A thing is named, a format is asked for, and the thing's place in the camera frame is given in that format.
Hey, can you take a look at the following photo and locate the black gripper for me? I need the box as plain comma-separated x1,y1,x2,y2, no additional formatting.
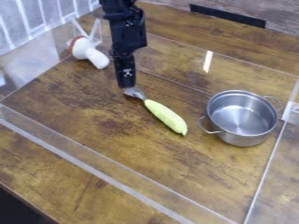
104,8,147,88

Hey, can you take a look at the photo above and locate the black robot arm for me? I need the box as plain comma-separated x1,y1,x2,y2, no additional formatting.
99,0,147,88

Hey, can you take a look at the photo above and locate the clear acrylic stand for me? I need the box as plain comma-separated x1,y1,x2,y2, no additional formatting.
67,18,103,46

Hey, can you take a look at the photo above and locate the white toy mushroom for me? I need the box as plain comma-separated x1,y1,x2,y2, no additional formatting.
70,36,110,69

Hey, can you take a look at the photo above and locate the black strip on table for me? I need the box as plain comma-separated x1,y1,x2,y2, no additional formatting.
190,3,267,28

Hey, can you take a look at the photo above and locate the stainless steel pot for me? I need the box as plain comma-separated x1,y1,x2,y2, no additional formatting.
199,90,285,147

